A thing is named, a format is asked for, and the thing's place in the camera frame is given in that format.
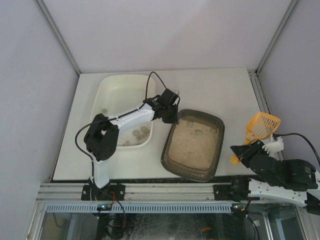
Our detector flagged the orange plastic litter scoop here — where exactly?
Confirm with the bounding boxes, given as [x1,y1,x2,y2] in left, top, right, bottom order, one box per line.
[230,112,281,165]

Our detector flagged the dark grey litter box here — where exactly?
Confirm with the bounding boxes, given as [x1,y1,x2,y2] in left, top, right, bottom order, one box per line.
[160,109,225,182]

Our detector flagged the white plastic waste tub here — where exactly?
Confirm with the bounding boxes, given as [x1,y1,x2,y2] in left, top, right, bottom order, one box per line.
[90,74,156,150]

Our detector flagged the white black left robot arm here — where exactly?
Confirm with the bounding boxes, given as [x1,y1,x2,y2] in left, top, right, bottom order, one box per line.
[83,88,180,189]

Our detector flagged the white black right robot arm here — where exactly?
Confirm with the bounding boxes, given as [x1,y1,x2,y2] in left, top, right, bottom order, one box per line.
[230,137,320,215]

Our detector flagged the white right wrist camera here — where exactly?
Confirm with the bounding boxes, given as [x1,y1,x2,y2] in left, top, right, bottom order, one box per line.
[262,137,284,155]

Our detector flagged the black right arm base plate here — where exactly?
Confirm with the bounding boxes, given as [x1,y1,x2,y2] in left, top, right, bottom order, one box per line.
[213,184,250,202]

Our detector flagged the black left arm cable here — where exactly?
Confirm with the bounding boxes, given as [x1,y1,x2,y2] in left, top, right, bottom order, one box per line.
[74,71,181,213]

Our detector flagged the right aluminium corner post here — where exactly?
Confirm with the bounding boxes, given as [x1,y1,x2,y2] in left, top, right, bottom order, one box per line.
[255,0,301,74]

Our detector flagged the aluminium corner post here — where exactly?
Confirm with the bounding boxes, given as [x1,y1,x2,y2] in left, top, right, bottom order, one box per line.
[255,0,301,74]
[33,0,81,77]

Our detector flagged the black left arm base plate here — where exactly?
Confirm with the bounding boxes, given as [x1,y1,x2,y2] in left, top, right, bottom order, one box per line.
[81,184,126,201]

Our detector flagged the grey slotted cable duct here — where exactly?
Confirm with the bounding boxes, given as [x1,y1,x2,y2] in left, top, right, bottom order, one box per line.
[46,202,232,214]

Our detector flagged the aluminium mounting rail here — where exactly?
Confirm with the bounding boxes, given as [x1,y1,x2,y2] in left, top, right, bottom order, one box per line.
[36,182,230,204]

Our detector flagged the left aluminium corner post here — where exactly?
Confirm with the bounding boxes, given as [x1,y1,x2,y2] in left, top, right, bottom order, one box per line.
[33,0,81,77]

